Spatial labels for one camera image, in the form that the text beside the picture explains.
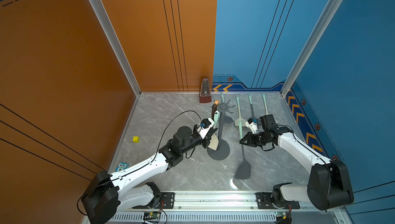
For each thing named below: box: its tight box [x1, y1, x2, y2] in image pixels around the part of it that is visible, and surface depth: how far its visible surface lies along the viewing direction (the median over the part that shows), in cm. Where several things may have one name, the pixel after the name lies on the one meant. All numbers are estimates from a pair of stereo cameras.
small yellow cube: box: [132, 136, 140, 143], surface depth 95 cm
